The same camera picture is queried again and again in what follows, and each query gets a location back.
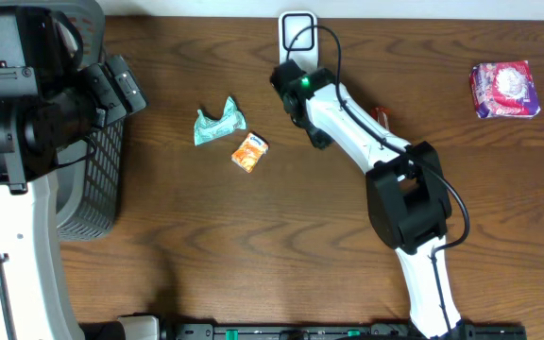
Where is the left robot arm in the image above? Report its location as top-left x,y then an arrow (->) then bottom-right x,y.
0,1 -> 160,339

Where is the grey plastic mesh basket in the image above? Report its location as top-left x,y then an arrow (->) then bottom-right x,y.
0,1 -> 146,241

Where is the small orange tissue pack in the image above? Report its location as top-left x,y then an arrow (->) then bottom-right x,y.
231,132 -> 269,173

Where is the white barcode scanner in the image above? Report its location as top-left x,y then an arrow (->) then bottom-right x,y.
278,10 -> 318,73

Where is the red purple snack pack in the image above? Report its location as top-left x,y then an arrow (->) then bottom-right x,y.
469,60 -> 541,119

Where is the mint green packet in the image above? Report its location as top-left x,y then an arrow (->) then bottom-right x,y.
194,96 -> 247,145

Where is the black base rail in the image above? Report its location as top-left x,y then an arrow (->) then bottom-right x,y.
77,313 -> 529,340

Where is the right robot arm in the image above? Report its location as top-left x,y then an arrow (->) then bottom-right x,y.
270,59 -> 461,338

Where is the orange red bar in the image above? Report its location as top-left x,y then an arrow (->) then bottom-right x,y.
371,107 -> 390,130

